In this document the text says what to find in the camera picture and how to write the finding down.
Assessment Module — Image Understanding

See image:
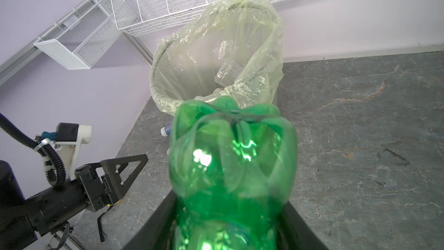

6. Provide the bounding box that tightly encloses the clear bottle dark blue neck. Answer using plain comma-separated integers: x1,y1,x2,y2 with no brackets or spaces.
160,122,173,137

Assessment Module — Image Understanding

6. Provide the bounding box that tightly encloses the green bottle yellow cap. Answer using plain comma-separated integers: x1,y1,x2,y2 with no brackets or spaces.
169,96,298,250

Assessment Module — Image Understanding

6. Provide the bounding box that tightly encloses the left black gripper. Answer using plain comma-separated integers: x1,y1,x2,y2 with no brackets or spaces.
75,154,149,212

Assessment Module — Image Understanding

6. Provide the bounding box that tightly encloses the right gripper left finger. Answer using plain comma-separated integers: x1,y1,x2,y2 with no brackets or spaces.
123,190,178,250

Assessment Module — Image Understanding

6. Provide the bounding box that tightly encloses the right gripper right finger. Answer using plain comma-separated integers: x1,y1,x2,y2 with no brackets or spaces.
277,202,328,250

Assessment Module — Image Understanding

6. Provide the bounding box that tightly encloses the white mesh wall basket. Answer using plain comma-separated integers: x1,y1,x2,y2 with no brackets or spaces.
34,0,121,70

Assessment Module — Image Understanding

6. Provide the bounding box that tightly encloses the green-lined mesh waste bin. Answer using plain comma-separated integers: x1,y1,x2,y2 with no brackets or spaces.
149,0,283,115

